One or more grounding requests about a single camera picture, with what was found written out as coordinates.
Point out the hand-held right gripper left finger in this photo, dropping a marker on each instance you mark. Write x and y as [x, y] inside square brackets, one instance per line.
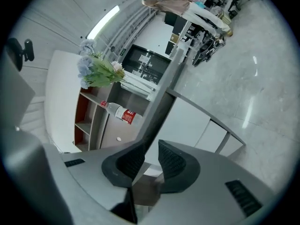
[93, 172]

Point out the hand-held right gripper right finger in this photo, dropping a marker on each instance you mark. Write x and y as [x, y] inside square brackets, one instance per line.
[211, 184]

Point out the white-fronted desk drawer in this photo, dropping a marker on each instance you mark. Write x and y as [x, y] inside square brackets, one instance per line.
[182, 125]

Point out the white shelf cabinet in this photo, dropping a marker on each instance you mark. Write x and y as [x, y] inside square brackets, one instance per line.
[105, 125]

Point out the grey wooden desk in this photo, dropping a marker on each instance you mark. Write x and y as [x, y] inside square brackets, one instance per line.
[161, 95]

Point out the clear red-capped water bottle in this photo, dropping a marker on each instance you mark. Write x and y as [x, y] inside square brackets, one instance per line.
[124, 114]

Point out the white rounded partition board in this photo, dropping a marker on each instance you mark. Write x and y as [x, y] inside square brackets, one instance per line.
[61, 90]

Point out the blue and pink flower bouquet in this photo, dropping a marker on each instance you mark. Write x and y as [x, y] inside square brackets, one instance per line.
[98, 74]

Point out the clear glass vase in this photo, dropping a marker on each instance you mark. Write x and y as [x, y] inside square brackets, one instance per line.
[138, 83]

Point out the black glass double door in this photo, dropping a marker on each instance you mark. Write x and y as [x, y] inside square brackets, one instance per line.
[150, 62]

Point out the black wheeled equipment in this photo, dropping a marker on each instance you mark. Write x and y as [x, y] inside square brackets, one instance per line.
[204, 53]

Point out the long ceiling light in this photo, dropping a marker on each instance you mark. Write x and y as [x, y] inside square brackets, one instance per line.
[103, 22]

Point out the brown cardboard box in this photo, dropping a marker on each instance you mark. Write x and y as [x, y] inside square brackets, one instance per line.
[174, 38]

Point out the white long office table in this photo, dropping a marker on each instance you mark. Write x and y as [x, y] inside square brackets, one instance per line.
[184, 30]

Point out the row of black monitors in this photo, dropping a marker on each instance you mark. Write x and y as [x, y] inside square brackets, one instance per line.
[174, 22]

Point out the black office chair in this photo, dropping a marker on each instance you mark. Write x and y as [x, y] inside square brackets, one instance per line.
[234, 1]

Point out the black head-worn camera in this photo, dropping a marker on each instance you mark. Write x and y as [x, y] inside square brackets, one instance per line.
[29, 50]

